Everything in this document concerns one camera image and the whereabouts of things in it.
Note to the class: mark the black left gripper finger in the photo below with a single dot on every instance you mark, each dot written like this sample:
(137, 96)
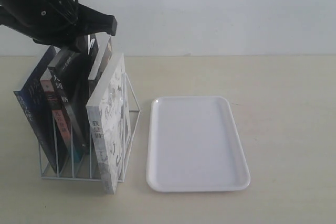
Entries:
(91, 21)
(79, 44)

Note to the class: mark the blue moon book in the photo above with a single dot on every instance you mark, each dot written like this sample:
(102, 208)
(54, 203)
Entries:
(32, 99)

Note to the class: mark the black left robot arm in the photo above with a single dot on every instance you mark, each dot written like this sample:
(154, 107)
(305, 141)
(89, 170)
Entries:
(59, 23)

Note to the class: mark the dark thin book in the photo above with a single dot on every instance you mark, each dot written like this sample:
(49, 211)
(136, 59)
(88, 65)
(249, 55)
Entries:
(102, 58)

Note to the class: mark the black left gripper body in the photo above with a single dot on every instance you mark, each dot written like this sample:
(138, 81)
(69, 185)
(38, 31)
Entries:
(46, 22)

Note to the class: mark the black spine book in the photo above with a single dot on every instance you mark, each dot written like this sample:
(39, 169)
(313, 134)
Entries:
(70, 72)

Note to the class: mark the white wire book rack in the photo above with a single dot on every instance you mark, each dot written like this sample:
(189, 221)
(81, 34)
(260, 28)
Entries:
(87, 169)

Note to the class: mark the white plastic tray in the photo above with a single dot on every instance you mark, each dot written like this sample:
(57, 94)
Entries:
(194, 146)

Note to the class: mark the red spine book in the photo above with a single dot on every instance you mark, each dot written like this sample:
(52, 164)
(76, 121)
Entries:
(59, 114)

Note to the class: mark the white grey cat book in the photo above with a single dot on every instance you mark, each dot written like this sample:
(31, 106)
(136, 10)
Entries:
(105, 110)

